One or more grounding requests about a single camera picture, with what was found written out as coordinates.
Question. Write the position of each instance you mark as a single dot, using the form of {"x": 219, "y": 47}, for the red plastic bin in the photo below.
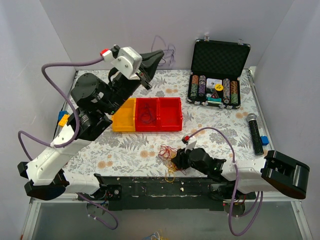
{"x": 170, "y": 114}
{"x": 146, "y": 115}

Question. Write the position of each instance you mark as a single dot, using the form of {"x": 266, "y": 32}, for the aluminium frame rail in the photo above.
{"x": 64, "y": 218}

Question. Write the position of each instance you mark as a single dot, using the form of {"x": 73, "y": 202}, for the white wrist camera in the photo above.
{"x": 190, "y": 142}
{"x": 125, "y": 59}

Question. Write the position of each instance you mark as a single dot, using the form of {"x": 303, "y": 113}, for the yellow plastic bin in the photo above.
{"x": 123, "y": 117}

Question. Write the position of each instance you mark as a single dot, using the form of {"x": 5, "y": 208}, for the black poker chip case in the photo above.
{"x": 217, "y": 60}

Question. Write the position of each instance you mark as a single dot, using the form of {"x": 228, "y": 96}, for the black handheld microphone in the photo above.
{"x": 255, "y": 135}

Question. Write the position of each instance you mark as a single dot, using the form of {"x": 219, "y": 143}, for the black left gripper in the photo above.
{"x": 144, "y": 77}

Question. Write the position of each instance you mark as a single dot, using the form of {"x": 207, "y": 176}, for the red plastic bin middle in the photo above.
{"x": 146, "y": 115}

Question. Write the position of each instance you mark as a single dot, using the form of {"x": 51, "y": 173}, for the playing card deck box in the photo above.
{"x": 212, "y": 82}

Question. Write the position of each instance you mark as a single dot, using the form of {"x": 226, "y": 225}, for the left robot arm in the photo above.
{"x": 92, "y": 102}

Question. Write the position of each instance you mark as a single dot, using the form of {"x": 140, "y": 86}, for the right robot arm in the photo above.
{"x": 276, "y": 172}

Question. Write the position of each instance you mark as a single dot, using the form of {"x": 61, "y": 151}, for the yellow round dealer button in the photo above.
{"x": 218, "y": 87}

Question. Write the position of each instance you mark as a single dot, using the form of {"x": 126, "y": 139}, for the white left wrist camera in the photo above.
{"x": 125, "y": 59}

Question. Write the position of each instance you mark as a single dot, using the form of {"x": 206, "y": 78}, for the poker chip stack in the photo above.
{"x": 233, "y": 92}
{"x": 226, "y": 91}
{"x": 201, "y": 86}
{"x": 194, "y": 87}

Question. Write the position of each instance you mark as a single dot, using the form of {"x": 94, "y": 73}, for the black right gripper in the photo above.
{"x": 183, "y": 158}

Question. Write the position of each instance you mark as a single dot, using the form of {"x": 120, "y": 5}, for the blue toy block right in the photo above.
{"x": 264, "y": 140}

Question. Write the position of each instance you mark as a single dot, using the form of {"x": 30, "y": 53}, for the floral patterned table mat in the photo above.
{"x": 222, "y": 133}

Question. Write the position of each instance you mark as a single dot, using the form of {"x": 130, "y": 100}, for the teal rectangular tag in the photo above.
{"x": 216, "y": 100}

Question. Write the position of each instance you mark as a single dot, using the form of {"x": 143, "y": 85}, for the cable bundle bottom edge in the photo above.
{"x": 157, "y": 235}

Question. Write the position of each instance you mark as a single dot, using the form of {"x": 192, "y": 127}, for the red plastic bin right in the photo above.
{"x": 170, "y": 114}

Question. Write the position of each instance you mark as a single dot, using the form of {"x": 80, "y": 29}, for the yellow toy block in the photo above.
{"x": 63, "y": 121}

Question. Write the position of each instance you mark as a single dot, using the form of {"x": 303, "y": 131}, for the blue toy block left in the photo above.
{"x": 61, "y": 114}

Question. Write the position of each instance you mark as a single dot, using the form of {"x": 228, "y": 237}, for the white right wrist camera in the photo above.
{"x": 190, "y": 142}

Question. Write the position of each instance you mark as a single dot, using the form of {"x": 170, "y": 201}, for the blue toy block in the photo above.
{"x": 61, "y": 114}
{"x": 264, "y": 140}

